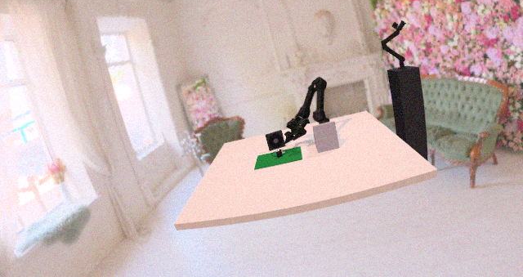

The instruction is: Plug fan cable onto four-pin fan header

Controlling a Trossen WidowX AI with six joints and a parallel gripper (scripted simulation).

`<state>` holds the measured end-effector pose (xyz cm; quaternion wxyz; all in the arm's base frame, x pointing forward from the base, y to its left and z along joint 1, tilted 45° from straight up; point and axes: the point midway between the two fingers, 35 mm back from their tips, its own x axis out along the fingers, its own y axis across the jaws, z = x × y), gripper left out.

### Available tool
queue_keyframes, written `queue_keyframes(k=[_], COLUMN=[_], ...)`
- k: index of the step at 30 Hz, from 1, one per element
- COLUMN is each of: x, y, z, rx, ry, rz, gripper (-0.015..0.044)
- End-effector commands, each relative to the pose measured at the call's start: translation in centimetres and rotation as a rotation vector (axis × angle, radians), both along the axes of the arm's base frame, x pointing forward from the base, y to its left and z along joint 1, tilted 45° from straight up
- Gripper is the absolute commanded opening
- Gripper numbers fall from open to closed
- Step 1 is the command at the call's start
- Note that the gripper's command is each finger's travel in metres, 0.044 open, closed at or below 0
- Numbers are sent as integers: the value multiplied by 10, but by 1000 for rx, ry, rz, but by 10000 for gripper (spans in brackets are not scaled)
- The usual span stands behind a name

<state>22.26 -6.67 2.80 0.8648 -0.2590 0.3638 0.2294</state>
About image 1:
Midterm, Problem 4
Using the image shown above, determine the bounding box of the green circuit board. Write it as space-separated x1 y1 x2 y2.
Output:
254 146 302 170

